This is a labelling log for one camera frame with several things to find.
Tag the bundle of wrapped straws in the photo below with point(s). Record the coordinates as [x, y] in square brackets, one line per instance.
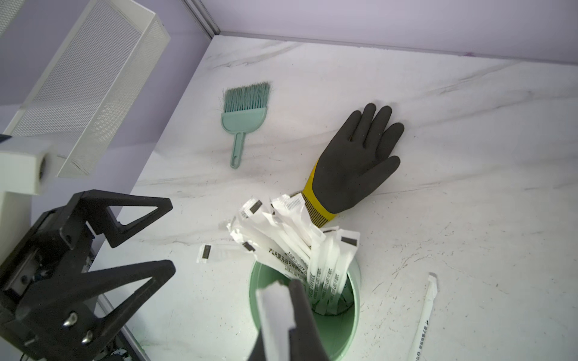
[281, 235]

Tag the white two-tier mesh shelf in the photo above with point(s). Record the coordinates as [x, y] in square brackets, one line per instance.
[91, 83]

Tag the green hand brush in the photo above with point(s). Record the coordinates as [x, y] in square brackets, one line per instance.
[244, 111]

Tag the black yellow work glove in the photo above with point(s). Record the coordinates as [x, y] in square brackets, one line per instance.
[356, 162]

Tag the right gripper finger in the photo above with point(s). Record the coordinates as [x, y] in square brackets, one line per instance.
[305, 340]

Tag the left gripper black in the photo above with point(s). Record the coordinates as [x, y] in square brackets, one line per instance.
[45, 287]

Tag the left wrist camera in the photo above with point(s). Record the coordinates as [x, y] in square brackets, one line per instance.
[27, 165]

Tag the green storage cup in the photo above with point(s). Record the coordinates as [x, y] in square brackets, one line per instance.
[337, 332]

